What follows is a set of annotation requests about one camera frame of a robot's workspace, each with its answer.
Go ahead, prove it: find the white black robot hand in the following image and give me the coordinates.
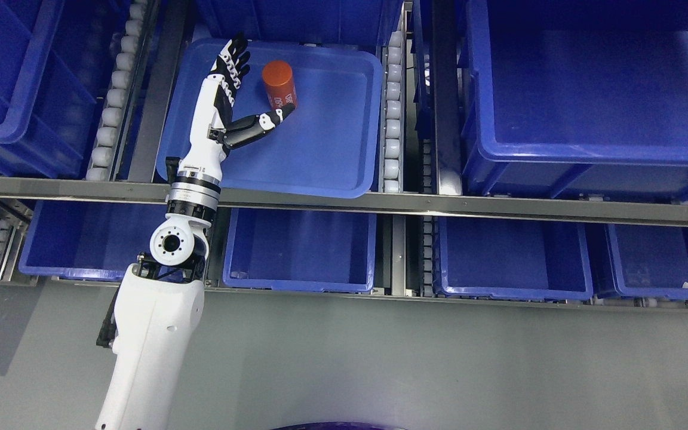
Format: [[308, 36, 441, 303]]
[[176, 33, 297, 180]]

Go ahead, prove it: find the orange cylindrical capacitor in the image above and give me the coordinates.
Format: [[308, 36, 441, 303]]
[[261, 60, 298, 109]]

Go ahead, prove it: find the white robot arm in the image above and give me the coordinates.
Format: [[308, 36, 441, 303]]
[[95, 166, 222, 429]]

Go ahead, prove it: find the blue tray on shelf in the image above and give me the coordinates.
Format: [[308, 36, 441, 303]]
[[156, 38, 385, 199]]

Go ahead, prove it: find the white roller track left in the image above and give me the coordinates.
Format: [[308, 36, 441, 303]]
[[85, 1, 150, 182]]

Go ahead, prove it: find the white roller track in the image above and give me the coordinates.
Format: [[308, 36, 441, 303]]
[[380, 30, 405, 194], [85, 1, 150, 182]]

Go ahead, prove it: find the blue bin lower left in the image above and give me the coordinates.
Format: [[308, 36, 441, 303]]
[[19, 201, 166, 281]]

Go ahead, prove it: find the blue bin lower centre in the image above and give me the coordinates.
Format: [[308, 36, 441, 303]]
[[222, 208, 377, 294]]

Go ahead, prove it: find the blue bin upper left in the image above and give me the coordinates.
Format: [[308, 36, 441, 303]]
[[0, 1, 107, 179]]

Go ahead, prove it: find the blue bin top centre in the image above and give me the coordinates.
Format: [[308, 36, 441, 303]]
[[194, 1, 404, 51]]

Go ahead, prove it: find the white roller track centre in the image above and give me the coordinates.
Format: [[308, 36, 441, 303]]
[[380, 30, 405, 194]]

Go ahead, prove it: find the blue bin lower right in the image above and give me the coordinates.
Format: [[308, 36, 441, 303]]
[[432, 217, 594, 302]]

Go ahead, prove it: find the large blue bin right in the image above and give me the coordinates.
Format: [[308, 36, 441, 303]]
[[461, 1, 688, 202]]

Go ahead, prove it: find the blue bin far right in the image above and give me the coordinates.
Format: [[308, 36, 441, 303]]
[[595, 224, 688, 300]]

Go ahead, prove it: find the metal shelf front rail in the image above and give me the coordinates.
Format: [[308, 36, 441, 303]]
[[0, 177, 688, 228]]

